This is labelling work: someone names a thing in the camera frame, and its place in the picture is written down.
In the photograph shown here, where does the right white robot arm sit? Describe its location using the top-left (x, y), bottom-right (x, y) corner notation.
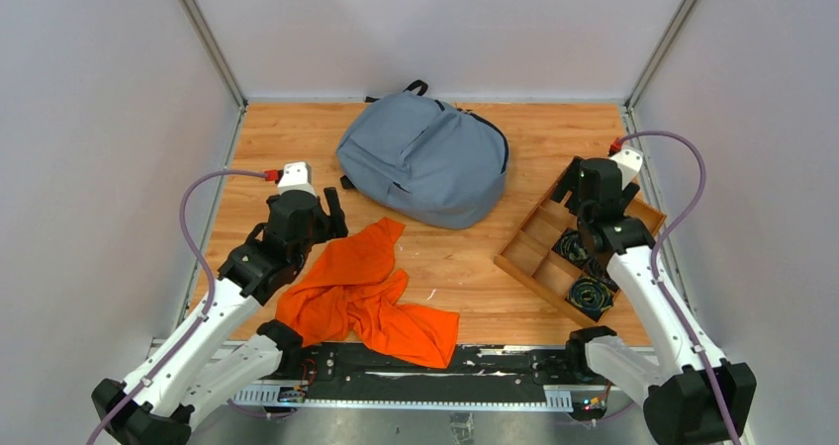
top-left (551, 153), bottom-right (757, 444)

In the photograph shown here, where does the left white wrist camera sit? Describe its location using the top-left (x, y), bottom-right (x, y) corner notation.
top-left (276, 161), bottom-right (318, 197)

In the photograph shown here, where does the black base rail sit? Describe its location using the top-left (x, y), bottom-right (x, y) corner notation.
top-left (237, 342), bottom-right (629, 411)

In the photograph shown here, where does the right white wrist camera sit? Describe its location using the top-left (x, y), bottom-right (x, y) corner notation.
top-left (608, 145), bottom-right (644, 188)

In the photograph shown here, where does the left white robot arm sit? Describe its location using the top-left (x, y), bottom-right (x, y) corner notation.
top-left (92, 187), bottom-right (348, 444)

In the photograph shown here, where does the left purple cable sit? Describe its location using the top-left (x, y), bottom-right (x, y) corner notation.
top-left (85, 169), bottom-right (284, 445)

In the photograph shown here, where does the coiled cable in tray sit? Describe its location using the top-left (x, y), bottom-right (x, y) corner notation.
top-left (565, 275), bottom-right (618, 320)

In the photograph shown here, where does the purple cable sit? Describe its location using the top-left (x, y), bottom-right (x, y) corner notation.
top-left (606, 131), bottom-right (743, 445)
top-left (85, 169), bottom-right (284, 445)

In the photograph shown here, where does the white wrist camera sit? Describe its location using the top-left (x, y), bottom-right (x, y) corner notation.
top-left (276, 161), bottom-right (318, 197)
top-left (608, 145), bottom-right (644, 188)

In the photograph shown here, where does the blue grey backpack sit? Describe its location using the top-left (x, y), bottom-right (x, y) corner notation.
top-left (336, 79), bottom-right (511, 229)

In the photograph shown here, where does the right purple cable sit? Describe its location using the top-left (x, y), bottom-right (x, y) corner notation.
top-left (606, 131), bottom-right (743, 445)

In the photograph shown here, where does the orange cloth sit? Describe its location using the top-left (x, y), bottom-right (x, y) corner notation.
top-left (275, 218), bottom-right (460, 369)

